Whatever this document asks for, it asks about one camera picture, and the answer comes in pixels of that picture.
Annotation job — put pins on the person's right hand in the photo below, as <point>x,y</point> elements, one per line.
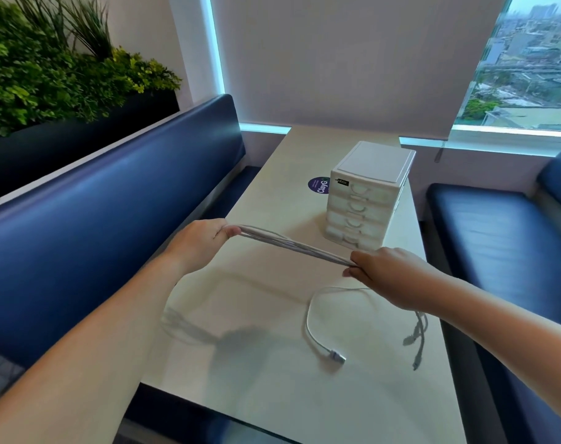
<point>396,277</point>

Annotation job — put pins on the person's left hand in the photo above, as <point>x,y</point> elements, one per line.
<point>197,247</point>

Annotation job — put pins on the white mini drawer cabinet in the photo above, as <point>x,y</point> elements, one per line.
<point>377,161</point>

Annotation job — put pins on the person's left forearm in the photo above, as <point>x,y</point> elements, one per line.
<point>77,360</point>

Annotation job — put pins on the person's right forearm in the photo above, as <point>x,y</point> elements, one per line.
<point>516,337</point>

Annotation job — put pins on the black planter box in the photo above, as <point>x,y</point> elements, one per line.
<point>77,138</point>

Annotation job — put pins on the blue padded bench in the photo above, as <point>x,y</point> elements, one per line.
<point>493,226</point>
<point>100,217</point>

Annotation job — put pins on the white table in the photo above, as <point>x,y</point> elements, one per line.
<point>280,171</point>

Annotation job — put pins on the round purple sticker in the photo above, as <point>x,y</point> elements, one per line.
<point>318,185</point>

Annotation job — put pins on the green leafy plants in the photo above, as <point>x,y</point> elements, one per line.
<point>54,73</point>

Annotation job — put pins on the white roller blind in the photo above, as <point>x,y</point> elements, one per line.
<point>354,55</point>

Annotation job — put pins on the glass window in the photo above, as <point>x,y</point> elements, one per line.
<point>520,78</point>

